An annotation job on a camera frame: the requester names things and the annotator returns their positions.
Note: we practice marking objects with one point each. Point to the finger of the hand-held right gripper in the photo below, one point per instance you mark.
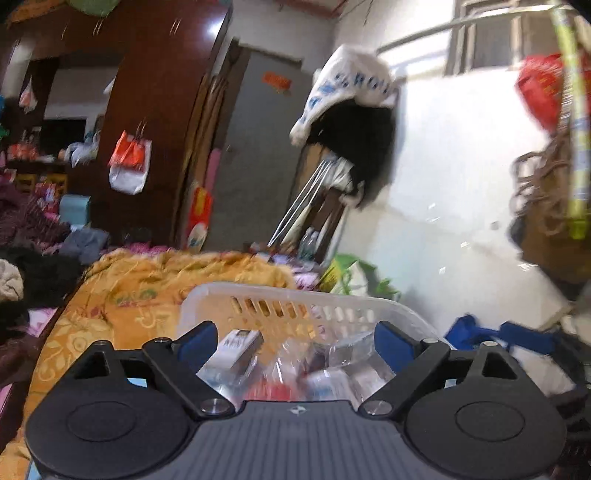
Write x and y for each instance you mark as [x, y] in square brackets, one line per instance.
[526, 336]
[461, 330]

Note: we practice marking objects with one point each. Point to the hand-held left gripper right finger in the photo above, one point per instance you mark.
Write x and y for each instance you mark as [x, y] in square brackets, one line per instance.
[395, 344]

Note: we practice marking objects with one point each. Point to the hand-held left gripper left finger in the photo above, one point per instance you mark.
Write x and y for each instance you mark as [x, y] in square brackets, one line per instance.
[198, 341]

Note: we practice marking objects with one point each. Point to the white and grey box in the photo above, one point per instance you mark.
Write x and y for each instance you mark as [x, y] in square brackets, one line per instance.
[240, 348]

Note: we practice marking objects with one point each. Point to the clear plastic packets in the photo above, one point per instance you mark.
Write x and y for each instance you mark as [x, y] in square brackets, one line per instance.
[341, 369]

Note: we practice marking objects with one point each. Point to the white plastic lattice basket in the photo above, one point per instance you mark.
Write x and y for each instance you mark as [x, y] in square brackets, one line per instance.
[323, 307]

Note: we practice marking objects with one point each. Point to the red packet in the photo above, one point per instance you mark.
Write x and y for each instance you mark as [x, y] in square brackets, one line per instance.
[272, 392]

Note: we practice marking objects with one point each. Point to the green and white bag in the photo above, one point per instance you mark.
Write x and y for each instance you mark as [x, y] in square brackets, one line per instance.
[351, 277]

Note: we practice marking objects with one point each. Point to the orange patterned blanket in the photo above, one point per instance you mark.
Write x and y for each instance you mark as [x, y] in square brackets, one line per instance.
[115, 295]

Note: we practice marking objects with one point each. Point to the brown hanging bag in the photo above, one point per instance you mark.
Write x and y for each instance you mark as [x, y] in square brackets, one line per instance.
[549, 230]

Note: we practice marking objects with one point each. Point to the red printed bag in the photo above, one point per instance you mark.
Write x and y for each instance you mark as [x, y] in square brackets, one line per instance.
[198, 221]

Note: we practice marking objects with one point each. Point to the clear water bottle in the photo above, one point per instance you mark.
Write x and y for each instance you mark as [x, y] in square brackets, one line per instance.
[316, 244]
[306, 247]

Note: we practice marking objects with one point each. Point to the dark wooden boards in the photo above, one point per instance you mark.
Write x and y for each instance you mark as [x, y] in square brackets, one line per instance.
[323, 221]

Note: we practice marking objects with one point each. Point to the grey cloth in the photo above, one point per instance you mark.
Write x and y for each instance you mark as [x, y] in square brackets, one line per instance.
[85, 244]

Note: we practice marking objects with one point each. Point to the pink sheet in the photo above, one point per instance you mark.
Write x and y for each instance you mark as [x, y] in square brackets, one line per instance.
[42, 318]

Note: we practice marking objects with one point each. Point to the metal rods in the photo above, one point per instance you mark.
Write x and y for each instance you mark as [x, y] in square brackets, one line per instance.
[295, 207]

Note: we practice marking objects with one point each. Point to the black clothes pile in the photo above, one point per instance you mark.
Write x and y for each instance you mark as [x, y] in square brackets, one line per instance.
[46, 277]

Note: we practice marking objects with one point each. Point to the white hanging cloth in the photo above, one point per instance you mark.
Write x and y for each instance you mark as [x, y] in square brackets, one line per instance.
[346, 182]

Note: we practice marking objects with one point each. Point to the pink board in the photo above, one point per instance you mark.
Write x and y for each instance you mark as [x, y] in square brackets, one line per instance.
[213, 170]

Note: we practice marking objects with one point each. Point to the orange and white plastic bag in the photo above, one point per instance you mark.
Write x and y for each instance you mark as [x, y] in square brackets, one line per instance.
[129, 175]

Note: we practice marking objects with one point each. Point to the light blue box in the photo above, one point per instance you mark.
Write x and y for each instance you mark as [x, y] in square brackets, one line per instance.
[75, 210]

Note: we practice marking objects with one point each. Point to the grey door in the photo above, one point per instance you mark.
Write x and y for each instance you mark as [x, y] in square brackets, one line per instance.
[258, 161]

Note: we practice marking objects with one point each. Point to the beige cloth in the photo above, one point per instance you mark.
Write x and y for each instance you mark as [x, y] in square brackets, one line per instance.
[10, 281]

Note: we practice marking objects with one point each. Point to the black hanging garment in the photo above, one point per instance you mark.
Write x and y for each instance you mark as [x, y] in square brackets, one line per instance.
[360, 143]

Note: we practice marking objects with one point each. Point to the dark purple clothes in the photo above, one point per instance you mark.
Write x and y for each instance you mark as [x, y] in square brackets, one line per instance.
[27, 221]

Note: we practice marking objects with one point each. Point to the cardboard sheets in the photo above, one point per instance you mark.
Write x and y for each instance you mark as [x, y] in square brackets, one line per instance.
[203, 129]

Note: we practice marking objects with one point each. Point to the dark brown wooden wardrobe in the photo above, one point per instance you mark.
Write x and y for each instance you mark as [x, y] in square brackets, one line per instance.
[161, 115]

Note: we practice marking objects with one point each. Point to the red plastic bag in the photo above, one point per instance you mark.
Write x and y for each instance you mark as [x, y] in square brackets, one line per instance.
[540, 87]

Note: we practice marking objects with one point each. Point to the orange door label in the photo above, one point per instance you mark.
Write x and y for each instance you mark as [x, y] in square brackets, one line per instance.
[277, 82]

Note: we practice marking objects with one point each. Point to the white bag with blue print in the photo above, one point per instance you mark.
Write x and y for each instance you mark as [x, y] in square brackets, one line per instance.
[355, 69]

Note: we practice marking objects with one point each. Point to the window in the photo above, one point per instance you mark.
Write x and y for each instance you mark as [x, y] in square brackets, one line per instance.
[489, 41]

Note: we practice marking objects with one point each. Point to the small white plastic bag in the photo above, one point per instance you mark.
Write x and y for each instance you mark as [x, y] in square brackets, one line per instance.
[27, 97]

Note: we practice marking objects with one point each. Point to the metal clothes rail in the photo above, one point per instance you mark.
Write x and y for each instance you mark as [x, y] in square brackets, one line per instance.
[415, 37]

